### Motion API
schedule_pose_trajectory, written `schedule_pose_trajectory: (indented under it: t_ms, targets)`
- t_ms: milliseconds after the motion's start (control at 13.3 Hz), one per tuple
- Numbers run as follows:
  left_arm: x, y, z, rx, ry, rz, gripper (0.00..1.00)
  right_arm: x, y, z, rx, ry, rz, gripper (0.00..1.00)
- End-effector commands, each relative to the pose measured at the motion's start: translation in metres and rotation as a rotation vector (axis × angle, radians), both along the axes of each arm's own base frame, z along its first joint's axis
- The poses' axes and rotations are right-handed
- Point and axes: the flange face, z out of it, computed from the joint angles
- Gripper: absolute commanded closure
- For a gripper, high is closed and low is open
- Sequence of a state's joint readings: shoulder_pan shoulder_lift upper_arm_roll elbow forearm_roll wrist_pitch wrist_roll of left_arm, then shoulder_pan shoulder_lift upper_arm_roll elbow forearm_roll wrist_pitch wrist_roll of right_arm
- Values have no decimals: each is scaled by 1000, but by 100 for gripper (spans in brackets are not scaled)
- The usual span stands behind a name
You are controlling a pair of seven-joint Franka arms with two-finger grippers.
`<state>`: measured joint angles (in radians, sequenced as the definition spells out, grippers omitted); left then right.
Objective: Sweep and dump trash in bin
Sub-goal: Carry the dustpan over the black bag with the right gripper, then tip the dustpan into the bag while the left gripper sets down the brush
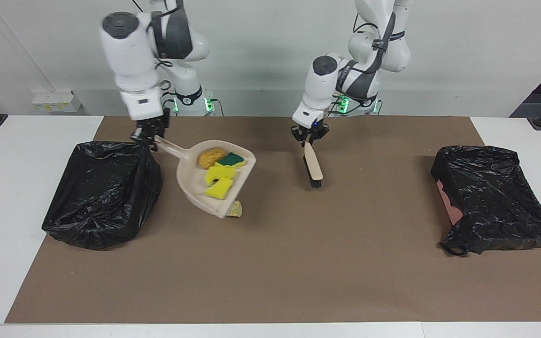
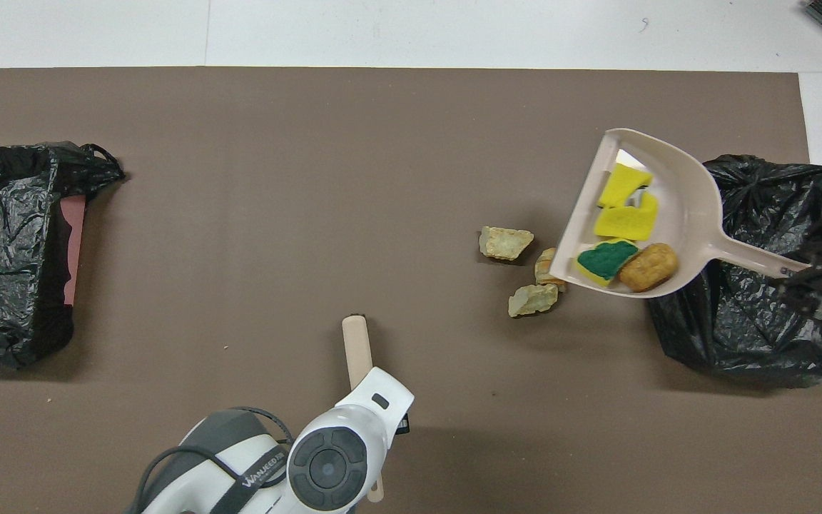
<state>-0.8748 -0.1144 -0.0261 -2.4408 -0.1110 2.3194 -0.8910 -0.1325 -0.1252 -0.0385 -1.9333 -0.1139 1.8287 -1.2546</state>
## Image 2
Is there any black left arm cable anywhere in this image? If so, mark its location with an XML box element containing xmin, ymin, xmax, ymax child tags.
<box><xmin>133</xmin><ymin>407</ymin><xmax>294</xmax><ymax>514</ymax></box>

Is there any small pale bread chunk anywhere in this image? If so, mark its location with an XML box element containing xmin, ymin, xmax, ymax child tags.
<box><xmin>508</xmin><ymin>283</ymin><xmax>560</xmax><ymax>318</ymax></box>

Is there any beige hand brush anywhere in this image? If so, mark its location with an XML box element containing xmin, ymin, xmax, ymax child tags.
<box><xmin>342</xmin><ymin>312</ymin><xmax>387</xmax><ymax>504</ymax></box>

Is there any beige plastic dustpan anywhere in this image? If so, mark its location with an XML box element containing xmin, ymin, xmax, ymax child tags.
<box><xmin>549</xmin><ymin>128</ymin><xmax>811</xmax><ymax>299</ymax></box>

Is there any notched yellow sponge piece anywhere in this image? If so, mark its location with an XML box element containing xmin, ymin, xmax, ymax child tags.
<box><xmin>593</xmin><ymin>193</ymin><xmax>660</xmax><ymax>242</ymax></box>

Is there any brown table mat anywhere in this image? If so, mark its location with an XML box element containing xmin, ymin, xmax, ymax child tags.
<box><xmin>0</xmin><ymin>67</ymin><xmax>822</xmax><ymax>514</ymax></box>

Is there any large pale bread chunk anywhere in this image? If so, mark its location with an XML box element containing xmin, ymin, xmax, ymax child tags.
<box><xmin>480</xmin><ymin>226</ymin><xmax>534</xmax><ymax>262</ymax></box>

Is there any black trash bag liner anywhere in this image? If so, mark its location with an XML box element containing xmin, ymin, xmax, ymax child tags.
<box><xmin>0</xmin><ymin>141</ymin><xmax>126</xmax><ymax>370</ymax></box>

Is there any green and yellow sponge piece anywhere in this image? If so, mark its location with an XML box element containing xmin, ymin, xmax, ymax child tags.
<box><xmin>577</xmin><ymin>240</ymin><xmax>640</xmax><ymax>288</ymax></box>

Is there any pink plastic bin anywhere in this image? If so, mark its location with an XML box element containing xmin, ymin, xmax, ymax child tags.
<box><xmin>58</xmin><ymin>196</ymin><xmax>87</xmax><ymax>306</ymax></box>

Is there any black trash bag covered bin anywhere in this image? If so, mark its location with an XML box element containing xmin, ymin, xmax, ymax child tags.
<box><xmin>646</xmin><ymin>154</ymin><xmax>822</xmax><ymax>388</ymax></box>

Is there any brown potato shaped lump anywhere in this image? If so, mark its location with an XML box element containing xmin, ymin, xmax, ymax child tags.
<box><xmin>619</xmin><ymin>243</ymin><xmax>679</xmax><ymax>293</ymax></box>

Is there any striped orange bread piece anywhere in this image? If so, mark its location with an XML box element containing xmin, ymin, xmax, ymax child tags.
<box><xmin>534</xmin><ymin>248</ymin><xmax>567</xmax><ymax>291</ymax></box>

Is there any small yellow sponge piece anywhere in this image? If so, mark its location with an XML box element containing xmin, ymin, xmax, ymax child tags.
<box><xmin>599</xmin><ymin>163</ymin><xmax>654</xmax><ymax>209</ymax></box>

